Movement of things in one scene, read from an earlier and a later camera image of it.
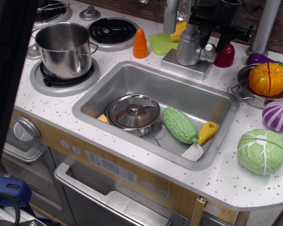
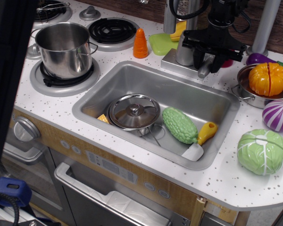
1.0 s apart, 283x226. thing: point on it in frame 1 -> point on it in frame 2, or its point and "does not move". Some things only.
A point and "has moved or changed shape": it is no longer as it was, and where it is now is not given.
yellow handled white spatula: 195,152 does not move
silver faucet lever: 210,52 has moved or changed shape
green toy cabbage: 261,151 does not move
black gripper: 222,17 -> 216,41
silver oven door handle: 31,157 does not move
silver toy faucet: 188,57 does not move
